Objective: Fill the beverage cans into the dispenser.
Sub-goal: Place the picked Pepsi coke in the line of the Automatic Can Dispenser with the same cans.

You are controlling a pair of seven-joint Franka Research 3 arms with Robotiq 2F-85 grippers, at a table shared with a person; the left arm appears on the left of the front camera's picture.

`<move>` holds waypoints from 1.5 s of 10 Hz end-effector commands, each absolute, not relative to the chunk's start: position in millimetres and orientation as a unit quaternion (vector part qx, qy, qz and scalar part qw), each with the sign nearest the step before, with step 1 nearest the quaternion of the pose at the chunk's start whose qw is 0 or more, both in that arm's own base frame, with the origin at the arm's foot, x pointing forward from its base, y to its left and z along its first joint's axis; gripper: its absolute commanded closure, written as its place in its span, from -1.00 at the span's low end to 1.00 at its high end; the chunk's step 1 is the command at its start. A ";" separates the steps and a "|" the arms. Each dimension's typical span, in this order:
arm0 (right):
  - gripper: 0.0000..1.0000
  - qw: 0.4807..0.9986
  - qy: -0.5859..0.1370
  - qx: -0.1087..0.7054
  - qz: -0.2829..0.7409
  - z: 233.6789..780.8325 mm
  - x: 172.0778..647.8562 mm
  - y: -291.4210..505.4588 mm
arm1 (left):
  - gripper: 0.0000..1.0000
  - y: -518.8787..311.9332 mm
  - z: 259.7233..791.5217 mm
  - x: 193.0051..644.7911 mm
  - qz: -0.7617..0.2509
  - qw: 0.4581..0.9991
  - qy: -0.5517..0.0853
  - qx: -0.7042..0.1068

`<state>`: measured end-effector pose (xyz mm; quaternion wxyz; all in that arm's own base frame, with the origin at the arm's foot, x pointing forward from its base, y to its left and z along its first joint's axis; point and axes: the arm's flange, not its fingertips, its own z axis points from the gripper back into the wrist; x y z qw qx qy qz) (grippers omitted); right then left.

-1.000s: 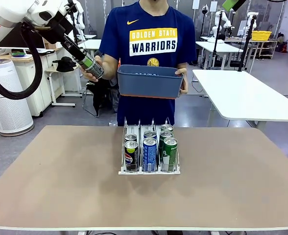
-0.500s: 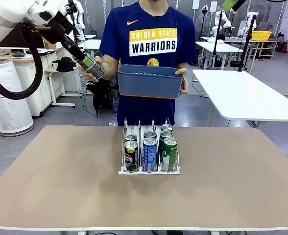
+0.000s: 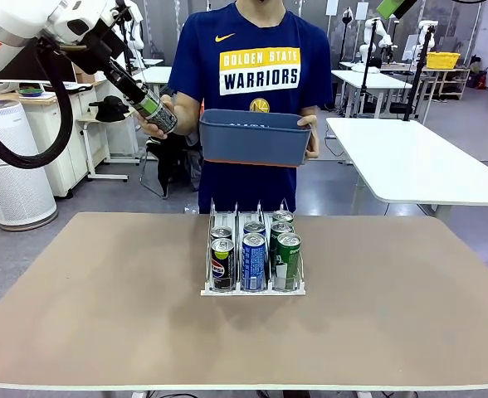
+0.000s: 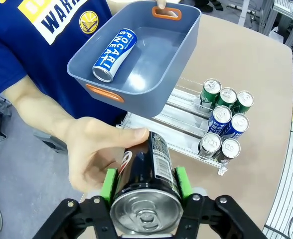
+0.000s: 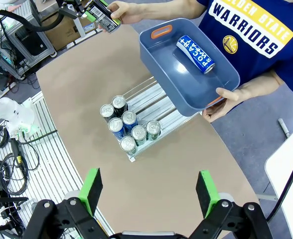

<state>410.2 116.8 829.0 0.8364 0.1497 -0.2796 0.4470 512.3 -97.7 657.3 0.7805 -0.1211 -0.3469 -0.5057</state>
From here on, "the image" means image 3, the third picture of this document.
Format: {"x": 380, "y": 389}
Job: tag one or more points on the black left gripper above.
{"x": 99, "y": 49}

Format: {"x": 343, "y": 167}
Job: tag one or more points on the black Pepsi can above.
{"x": 163, "y": 118}
{"x": 221, "y": 232}
{"x": 222, "y": 265}

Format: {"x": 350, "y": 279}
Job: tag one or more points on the blue plastic bin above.
{"x": 252, "y": 141}

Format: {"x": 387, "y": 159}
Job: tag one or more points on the green white beverage can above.
{"x": 289, "y": 261}

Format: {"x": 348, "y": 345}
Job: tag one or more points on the person's left forearm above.
{"x": 310, "y": 112}

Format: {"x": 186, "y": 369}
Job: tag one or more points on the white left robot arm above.
{"x": 16, "y": 29}

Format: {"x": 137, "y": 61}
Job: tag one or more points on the person's right forearm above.
{"x": 188, "y": 114}

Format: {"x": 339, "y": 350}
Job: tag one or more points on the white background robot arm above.
{"x": 428, "y": 39}
{"x": 136, "y": 37}
{"x": 370, "y": 41}

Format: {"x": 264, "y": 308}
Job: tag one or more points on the blue beverage can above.
{"x": 253, "y": 265}
{"x": 254, "y": 227}

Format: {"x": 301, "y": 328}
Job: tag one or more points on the clear white can dispenser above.
{"x": 252, "y": 292}

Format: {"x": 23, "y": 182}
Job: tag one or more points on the person's right hand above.
{"x": 161, "y": 135}

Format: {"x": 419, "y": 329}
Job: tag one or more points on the person's left hand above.
{"x": 315, "y": 137}

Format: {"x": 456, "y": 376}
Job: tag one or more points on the white background desk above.
{"x": 154, "y": 74}

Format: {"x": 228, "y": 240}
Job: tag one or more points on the black hat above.
{"x": 110, "y": 110}

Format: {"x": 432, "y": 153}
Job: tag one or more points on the brown cardboard box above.
{"x": 85, "y": 78}

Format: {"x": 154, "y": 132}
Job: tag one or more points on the black keyboard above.
{"x": 78, "y": 87}

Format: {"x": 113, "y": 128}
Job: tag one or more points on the yellow plastic crate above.
{"x": 443, "y": 60}

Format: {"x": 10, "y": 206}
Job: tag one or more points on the small white side table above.
{"x": 90, "y": 149}

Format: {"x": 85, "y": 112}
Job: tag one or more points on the white background table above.
{"x": 364, "y": 79}

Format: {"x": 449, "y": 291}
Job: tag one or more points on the black tripod stand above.
{"x": 419, "y": 83}

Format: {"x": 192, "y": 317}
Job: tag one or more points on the thin black pole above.
{"x": 367, "y": 83}

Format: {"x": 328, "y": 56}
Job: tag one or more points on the chair draped with dark jacket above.
{"x": 169, "y": 166}

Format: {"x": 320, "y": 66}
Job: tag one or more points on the black computer monitor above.
{"x": 36, "y": 66}

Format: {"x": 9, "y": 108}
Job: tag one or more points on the wooden shelf rack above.
{"x": 455, "y": 83}

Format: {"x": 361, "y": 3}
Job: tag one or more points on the green round dish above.
{"x": 31, "y": 91}

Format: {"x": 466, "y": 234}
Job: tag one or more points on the red fire extinguisher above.
{"x": 480, "y": 79}

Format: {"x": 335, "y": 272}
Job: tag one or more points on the person in blue shirt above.
{"x": 256, "y": 54}

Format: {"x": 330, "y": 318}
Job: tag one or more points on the large white table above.
{"x": 414, "y": 157}

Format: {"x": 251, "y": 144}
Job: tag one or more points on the white cylindrical air purifier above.
{"x": 11, "y": 186}

